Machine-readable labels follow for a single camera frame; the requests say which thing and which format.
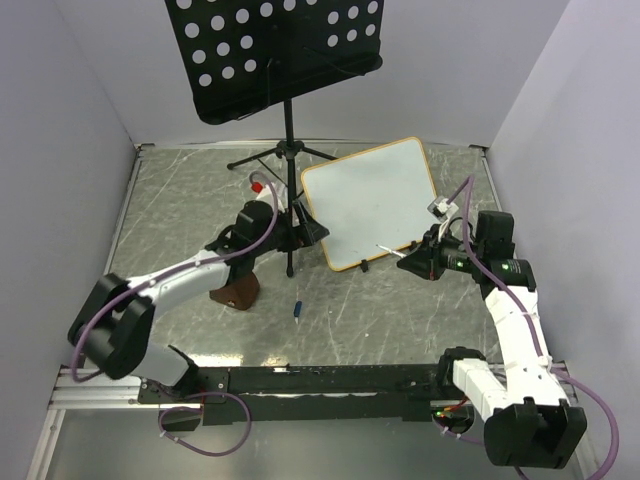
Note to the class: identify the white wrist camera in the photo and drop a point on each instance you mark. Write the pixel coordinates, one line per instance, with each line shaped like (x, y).
(263, 193)
(444, 210)

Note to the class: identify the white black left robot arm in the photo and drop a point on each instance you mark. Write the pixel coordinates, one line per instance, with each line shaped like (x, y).
(114, 325)

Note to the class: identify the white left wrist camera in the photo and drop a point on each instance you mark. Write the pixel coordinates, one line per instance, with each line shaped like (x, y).
(263, 193)

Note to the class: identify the brown wooden eraser block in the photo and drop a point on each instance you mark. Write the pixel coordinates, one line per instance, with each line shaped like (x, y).
(240, 294)

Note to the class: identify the black music stand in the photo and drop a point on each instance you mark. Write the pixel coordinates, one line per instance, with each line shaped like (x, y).
(242, 57)

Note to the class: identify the white whiteboard marker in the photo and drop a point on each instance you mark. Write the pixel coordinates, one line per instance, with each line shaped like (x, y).
(390, 251)

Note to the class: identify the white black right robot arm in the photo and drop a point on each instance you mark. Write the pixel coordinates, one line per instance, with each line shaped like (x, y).
(528, 419)

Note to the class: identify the blue marker cap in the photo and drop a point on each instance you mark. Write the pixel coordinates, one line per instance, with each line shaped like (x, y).
(297, 311)

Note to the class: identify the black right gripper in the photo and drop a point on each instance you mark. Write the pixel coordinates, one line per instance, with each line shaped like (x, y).
(425, 260)

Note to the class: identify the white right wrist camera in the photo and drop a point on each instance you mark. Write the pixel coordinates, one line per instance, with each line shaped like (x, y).
(444, 210)

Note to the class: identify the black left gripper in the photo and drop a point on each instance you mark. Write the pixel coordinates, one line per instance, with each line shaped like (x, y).
(312, 230)

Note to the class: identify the yellow framed whiteboard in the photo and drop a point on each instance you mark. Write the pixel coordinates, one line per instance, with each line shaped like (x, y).
(371, 201)

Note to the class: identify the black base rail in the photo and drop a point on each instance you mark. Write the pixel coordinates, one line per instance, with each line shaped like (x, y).
(410, 392)

